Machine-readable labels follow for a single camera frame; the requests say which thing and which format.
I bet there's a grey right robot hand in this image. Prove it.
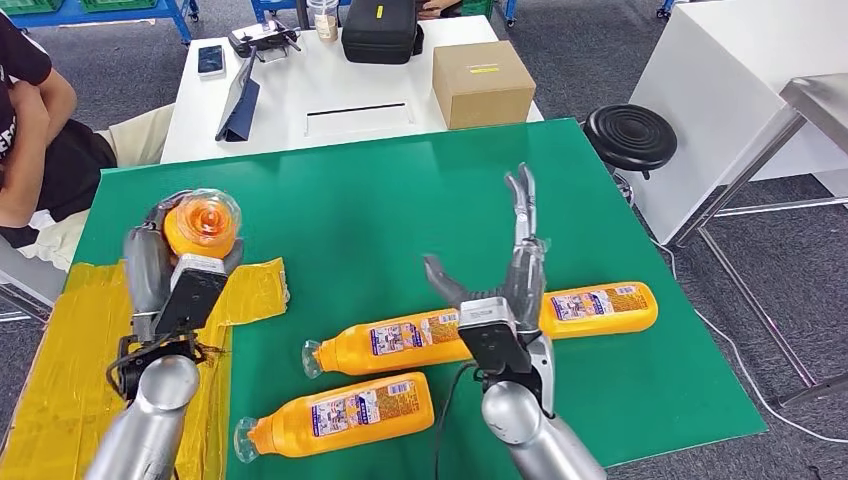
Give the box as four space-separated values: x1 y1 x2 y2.
422 162 552 336

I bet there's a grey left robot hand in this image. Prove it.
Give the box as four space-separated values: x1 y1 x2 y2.
122 190 245 344

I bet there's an orange detergent bottle clear cap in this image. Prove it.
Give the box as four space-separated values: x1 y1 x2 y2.
302 306 475 380
162 188 243 261
537 281 660 340
233 371 436 465

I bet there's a clear plastic hand wrap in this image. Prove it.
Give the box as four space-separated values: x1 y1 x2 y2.
503 237 552 333

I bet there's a grey bench seat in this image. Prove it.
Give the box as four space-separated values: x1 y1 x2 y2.
0 235 71 326

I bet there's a yellow plastic film sheet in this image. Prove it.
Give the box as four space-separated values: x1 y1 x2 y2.
0 256 291 480

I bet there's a person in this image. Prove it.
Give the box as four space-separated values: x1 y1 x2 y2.
417 0 465 20
0 9 177 273

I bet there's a black round stool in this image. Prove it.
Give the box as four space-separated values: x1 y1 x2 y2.
582 103 679 180

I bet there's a brown cardboard box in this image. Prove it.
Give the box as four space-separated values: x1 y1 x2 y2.
431 40 537 131

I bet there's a tablet in dark cover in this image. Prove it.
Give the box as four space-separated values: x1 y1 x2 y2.
214 47 261 143

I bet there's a smartphone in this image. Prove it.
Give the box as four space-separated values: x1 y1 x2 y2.
197 44 227 77

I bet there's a blue metal trolley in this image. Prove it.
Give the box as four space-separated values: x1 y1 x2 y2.
9 0 202 46

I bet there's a black remote controller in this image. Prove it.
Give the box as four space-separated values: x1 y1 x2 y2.
227 19 303 62

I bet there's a white desk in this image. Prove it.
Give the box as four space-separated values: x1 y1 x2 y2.
160 14 545 166

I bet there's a white cabinet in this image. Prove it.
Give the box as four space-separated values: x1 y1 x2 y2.
625 0 848 246

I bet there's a black carrying case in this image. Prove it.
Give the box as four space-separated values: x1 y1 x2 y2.
341 0 425 66

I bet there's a blue steel shelf rack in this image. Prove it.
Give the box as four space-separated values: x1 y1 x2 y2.
250 0 519 29

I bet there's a clear plastic drink cup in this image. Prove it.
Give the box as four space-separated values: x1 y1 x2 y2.
307 0 340 44

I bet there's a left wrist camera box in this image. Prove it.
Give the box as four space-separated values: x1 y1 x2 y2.
153 254 230 338

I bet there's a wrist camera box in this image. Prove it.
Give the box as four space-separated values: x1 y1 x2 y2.
457 296 535 378
153 254 230 338

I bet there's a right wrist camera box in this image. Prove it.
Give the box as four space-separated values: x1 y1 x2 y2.
457 296 535 378

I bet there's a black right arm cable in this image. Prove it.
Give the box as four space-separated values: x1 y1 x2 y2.
433 360 482 480

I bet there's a white floor cable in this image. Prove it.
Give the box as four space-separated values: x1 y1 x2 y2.
652 238 848 444

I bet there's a steel frame table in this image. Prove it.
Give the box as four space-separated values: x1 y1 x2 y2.
669 72 848 409

